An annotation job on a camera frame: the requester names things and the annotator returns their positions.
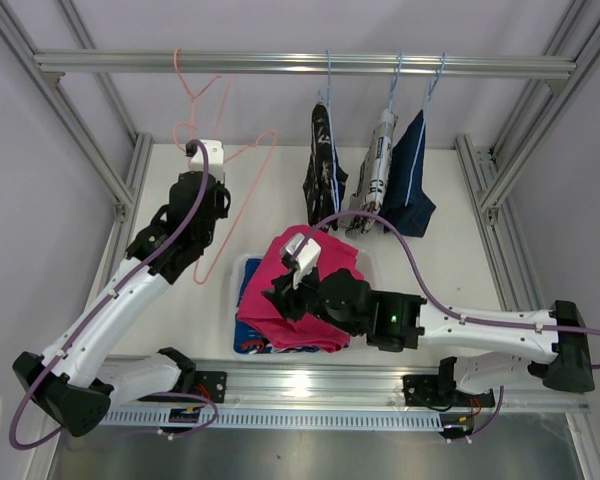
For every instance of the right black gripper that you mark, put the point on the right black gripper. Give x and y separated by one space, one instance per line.
287 296

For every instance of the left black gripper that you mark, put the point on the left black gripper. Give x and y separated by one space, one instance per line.
220 191

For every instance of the pink hanger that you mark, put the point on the pink hanger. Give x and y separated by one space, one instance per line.
236 219
193 97

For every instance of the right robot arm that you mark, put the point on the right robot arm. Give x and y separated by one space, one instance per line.
507 346

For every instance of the blue white patterned trousers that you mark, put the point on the blue white patterned trousers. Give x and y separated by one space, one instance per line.
260 329

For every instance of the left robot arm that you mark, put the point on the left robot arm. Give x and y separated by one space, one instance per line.
67 380

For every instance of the white plastic basket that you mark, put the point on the white plastic basket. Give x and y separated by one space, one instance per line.
365 265

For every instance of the black white patterned trousers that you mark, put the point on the black white patterned trousers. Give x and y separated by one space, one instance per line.
324 185

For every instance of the left aluminium frame struts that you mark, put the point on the left aluminium frame struts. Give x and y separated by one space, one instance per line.
123 192

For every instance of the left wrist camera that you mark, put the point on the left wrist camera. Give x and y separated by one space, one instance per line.
195 151

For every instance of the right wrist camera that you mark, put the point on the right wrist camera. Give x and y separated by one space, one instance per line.
300 256

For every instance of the aluminium frame struts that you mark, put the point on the aluminium frame struts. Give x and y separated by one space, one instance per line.
123 192
491 173

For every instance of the aluminium hanging rail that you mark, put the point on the aluminium hanging rail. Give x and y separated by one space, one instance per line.
190 61

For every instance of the navy blue trousers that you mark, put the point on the navy blue trousers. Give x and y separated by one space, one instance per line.
406 206

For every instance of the white slotted cable duct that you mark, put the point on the white slotted cable duct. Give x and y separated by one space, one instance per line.
166 417

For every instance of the white black print trousers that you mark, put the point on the white black print trousers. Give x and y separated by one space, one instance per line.
374 170

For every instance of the blue hanger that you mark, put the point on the blue hanger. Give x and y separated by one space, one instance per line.
327 101
392 90
427 99

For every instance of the right aluminium frame struts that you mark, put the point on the right aluminium frame struts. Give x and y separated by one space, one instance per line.
491 173

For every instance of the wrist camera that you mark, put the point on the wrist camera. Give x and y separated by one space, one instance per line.
300 256
195 151

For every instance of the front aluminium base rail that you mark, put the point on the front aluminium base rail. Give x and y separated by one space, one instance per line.
366 388

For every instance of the pink trousers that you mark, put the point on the pink trousers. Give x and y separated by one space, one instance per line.
335 254

